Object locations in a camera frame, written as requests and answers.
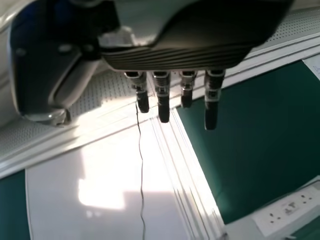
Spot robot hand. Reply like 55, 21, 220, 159
8, 0, 296, 131

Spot white paper label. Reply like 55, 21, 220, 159
301, 58, 320, 82

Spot white socket strip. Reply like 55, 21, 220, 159
226, 176, 320, 240

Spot perforated cable duct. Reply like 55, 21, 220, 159
0, 11, 320, 161

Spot thin black cable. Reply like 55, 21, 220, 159
134, 101, 148, 240

